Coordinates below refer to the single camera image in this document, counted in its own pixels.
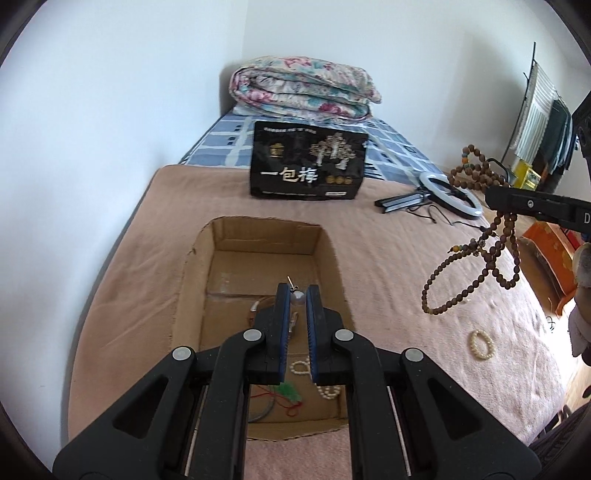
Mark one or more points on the blue plaid bed sheet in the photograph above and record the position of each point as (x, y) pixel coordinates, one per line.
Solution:
(221, 147)

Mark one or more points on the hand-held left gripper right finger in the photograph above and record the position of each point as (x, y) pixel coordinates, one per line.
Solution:
(316, 323)

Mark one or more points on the person's right forearm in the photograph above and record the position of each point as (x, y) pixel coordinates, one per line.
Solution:
(582, 318)

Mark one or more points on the dark hanging clothes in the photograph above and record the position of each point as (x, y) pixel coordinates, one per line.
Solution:
(556, 138)

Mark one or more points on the white pearl earring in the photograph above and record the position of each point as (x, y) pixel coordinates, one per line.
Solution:
(299, 299)

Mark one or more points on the folded floral quilt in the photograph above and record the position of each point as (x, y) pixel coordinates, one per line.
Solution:
(300, 85)

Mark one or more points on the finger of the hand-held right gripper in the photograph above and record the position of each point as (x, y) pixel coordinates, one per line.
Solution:
(531, 205)

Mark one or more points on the brown blanket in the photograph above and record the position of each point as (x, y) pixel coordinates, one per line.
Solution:
(392, 277)

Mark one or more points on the black metal clothes rack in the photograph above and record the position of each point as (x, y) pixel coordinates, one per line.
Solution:
(534, 53)

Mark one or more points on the orange covered side table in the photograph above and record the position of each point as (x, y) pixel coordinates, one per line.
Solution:
(549, 258)

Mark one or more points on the cardboard box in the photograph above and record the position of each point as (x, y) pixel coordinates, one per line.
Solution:
(258, 240)

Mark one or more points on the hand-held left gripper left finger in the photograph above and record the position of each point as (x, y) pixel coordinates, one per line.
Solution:
(281, 323)

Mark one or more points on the metal bangle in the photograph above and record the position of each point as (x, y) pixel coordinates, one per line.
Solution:
(265, 413)

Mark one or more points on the black snack bag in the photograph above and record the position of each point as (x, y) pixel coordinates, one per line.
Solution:
(304, 161)

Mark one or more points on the dark cloth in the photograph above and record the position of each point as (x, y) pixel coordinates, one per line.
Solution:
(563, 447)

